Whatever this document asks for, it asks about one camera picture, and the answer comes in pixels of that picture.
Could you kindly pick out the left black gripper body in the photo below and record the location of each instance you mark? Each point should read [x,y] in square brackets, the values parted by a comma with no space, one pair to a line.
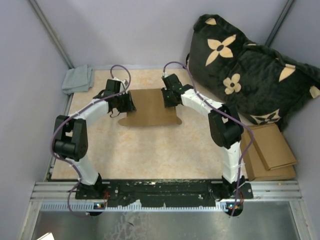
[124,103]

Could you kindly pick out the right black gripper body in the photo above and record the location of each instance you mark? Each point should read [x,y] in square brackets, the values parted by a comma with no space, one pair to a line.
[168,102]

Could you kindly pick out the brown cardboard box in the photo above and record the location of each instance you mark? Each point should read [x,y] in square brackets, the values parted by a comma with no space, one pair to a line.
[150,110]

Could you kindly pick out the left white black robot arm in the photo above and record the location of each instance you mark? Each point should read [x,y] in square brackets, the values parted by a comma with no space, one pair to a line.
[70,138]

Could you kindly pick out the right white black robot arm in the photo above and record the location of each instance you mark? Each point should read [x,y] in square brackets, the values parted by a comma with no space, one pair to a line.
[225,130]

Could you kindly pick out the lower folded cardboard box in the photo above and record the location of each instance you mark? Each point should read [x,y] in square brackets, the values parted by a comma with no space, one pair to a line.
[256,172]

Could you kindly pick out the folded cardboard box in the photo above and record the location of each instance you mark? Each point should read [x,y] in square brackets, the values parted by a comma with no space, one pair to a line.
[272,147]
[256,172]

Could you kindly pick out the upper folded cardboard box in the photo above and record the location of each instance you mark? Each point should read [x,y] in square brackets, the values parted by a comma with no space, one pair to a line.
[272,147]

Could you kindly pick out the grey folded cloth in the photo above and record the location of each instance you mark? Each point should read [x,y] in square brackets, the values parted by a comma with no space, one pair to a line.
[79,79]

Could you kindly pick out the black floral plush pillow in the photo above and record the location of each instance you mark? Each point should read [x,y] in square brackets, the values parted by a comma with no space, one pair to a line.
[265,86]

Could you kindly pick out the white paper corner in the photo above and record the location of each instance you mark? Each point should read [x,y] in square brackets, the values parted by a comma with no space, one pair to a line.
[47,236]

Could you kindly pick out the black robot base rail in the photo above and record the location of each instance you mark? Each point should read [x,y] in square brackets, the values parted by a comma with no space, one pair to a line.
[172,193]

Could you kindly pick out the grey slotted cable duct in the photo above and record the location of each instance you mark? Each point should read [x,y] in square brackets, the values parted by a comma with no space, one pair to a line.
[94,206]

